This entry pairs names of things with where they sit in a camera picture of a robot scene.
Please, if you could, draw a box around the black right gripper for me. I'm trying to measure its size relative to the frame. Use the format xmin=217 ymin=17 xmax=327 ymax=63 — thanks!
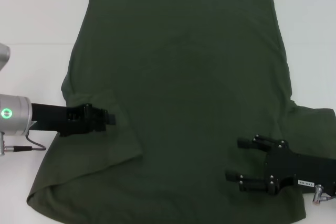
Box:
xmin=225 ymin=134 xmax=336 ymax=196

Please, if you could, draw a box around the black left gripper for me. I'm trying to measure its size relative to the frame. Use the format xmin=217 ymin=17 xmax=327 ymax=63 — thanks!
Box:
xmin=30 ymin=104 xmax=116 ymax=137

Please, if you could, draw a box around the dark green t-shirt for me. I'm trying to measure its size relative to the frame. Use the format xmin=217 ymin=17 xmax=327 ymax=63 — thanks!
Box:
xmin=26 ymin=0 xmax=336 ymax=224

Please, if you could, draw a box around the left gripper cable with connector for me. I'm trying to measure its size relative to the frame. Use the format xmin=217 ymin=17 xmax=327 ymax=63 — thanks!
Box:
xmin=0 ymin=131 xmax=47 ymax=157

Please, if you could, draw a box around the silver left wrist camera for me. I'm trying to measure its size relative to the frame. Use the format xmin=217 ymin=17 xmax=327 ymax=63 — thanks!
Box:
xmin=0 ymin=42 xmax=11 ymax=72

